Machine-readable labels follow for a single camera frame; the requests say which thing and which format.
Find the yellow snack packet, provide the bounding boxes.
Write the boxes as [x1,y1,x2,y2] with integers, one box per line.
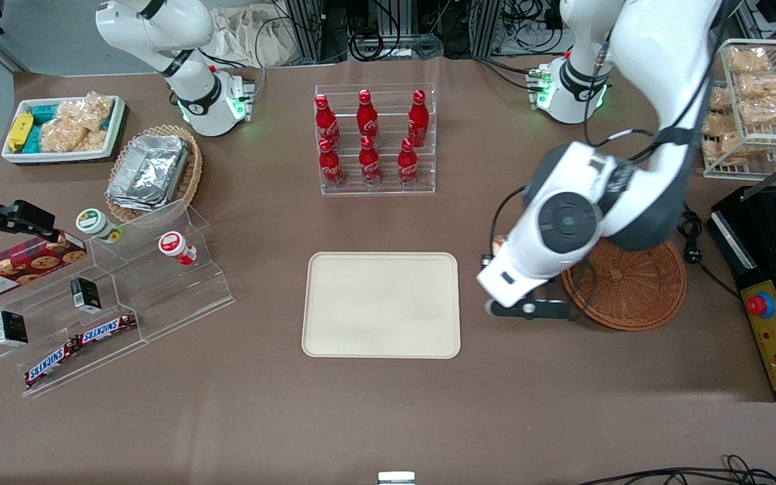
[7,112,34,153]

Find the red cookie box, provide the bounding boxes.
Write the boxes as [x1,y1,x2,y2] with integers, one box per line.
[0,231,88,303]

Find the beige cloth bag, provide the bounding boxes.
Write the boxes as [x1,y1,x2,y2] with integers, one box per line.
[212,7,302,69]

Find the red lid yogurt cup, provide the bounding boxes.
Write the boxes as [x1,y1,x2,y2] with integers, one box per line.
[158,231,197,265]

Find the snickers chocolate bar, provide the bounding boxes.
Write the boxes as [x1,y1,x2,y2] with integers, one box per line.
[24,340,81,389]
[77,313,138,346]

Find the white plastic bin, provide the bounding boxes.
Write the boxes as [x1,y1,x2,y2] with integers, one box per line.
[1,96,126,164]

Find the green lid yogurt cup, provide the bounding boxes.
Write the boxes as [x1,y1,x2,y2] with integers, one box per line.
[76,209,123,245]

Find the clear acrylic bottle rack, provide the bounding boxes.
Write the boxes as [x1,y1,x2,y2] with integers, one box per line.
[314,83,437,196]

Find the black power cable with plug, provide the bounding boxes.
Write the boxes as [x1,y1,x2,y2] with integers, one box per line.
[676,207,743,298]

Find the black yellow sealing machine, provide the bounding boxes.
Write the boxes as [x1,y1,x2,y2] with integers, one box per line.
[707,183,776,402]

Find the aluminium foil container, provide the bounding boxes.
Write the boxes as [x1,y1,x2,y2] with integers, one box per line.
[106,134,191,212]

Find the cream plastic tray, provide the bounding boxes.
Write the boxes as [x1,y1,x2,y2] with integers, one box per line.
[302,252,461,359]

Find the oval light wicker basket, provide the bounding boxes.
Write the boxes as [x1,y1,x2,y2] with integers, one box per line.
[105,125,203,224]

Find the clear acrylic stepped shelf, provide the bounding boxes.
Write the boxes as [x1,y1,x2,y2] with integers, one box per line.
[0,199,236,398]

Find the red cola bottle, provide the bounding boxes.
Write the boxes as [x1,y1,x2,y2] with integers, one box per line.
[408,90,429,147]
[397,138,420,187]
[315,94,340,146]
[359,135,382,187]
[357,90,379,139]
[319,138,344,188]

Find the coiled black cables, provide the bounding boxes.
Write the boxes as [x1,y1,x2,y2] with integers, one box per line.
[346,0,444,63]

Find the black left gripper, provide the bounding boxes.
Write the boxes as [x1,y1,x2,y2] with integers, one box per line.
[485,296,572,321]

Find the aluminium frame rail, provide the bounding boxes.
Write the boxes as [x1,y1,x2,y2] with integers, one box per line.
[730,0,776,42]

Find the black floor cables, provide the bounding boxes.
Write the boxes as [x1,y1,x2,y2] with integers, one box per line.
[575,455,776,485]

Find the aluminium frame post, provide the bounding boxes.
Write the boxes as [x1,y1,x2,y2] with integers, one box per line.
[286,0,326,63]
[471,0,505,56]

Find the small black carton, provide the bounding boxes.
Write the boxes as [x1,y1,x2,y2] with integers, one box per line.
[70,277,102,313]
[0,310,29,347]

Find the round brown wicker basket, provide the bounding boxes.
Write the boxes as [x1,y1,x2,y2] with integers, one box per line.
[561,236,687,331]

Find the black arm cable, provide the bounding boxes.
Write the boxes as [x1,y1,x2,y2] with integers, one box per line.
[492,185,530,258]
[581,40,665,147]

